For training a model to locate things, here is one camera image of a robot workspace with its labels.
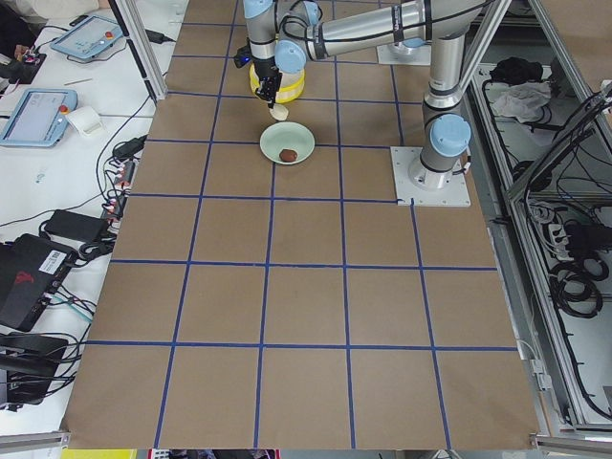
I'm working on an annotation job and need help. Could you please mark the white bun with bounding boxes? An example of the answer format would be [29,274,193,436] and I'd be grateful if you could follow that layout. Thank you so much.
[269,104,289,121]

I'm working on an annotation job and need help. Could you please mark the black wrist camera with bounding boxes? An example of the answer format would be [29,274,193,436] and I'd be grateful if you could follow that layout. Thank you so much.
[232,43,252,69]

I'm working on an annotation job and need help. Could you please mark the black device bottom left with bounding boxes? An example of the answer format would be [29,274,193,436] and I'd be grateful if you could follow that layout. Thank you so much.
[1,333,68,411]

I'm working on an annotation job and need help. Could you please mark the black power strip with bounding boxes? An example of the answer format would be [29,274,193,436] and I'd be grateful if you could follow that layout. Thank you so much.
[101,159,138,224]

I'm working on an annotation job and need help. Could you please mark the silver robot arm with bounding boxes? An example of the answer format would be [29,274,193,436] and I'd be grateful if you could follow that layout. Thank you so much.
[394,37,430,54]
[233,0,509,191]

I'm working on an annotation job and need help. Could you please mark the blue teach pendant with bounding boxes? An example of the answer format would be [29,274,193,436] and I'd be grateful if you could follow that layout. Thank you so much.
[1,88,78,147]
[50,15,123,61]

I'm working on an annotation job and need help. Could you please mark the yellow steamer tier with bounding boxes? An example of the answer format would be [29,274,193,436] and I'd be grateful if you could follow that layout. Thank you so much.
[275,79,305,104]
[250,64,305,93]

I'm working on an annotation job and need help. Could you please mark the coiled black cables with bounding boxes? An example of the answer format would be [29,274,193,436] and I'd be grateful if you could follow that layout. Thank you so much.
[547,257,604,317]

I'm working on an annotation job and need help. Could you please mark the brown bun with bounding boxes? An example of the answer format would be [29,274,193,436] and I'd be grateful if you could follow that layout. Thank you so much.
[279,149,298,163]

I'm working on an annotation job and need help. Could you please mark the black computer box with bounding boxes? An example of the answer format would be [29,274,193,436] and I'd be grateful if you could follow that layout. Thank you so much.
[1,233,77,332]

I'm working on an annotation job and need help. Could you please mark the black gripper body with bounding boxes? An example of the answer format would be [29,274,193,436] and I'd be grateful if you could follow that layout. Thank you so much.
[253,57,281,84]

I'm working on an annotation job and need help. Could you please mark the near blue teach pendant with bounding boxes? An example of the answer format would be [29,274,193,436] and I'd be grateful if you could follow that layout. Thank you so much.
[1,88,78,147]

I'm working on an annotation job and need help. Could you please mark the far blue teach pendant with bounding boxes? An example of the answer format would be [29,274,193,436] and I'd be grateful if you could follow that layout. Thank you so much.
[50,15,123,61]

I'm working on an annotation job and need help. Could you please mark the black power adapter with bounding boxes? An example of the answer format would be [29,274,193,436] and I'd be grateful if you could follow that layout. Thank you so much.
[39,209,109,243]

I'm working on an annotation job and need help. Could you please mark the white cloth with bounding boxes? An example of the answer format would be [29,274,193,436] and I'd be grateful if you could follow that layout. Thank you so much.
[492,82,552,122]

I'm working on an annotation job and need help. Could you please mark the light green plate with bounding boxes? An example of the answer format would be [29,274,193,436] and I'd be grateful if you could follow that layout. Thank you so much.
[259,121,316,165]

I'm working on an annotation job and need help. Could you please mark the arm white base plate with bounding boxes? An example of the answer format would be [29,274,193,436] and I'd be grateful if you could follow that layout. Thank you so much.
[390,146,471,208]
[377,43,431,66]

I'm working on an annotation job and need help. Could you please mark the black cloth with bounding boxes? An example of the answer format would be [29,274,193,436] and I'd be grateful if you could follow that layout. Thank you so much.
[490,56,543,85]

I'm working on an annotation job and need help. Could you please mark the aluminium frame post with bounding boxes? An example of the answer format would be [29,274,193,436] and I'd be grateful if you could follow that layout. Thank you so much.
[109,0,167,104]

